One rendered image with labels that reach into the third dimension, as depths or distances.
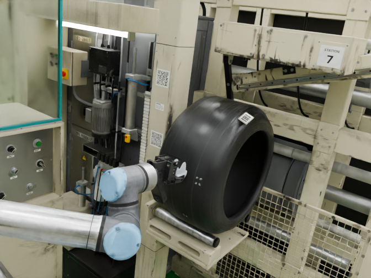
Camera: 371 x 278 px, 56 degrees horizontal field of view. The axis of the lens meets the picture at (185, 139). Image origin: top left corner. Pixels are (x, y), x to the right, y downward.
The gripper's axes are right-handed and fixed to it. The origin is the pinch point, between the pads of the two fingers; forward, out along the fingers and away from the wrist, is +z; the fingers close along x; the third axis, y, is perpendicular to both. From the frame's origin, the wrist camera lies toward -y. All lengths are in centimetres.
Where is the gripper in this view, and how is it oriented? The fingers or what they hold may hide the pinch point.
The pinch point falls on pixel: (183, 173)
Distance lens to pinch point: 130.2
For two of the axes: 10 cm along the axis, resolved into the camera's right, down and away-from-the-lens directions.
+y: 2.0, -9.5, -2.2
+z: 5.9, -0.7, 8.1
